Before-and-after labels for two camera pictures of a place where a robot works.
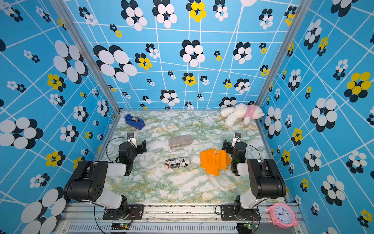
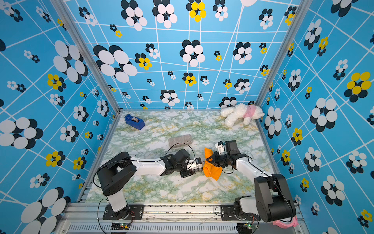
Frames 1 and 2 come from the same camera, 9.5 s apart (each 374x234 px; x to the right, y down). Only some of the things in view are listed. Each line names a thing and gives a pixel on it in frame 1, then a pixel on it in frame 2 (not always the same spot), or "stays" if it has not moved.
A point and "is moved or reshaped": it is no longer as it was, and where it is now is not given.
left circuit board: (120, 226) stays
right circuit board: (246, 228) stays
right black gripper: (229, 146) -> (215, 157)
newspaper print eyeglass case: (177, 162) is moved or reshaped
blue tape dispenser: (135, 122) stays
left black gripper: (139, 148) -> (187, 174)
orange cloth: (212, 161) is moved or reshaped
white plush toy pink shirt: (240, 111) stays
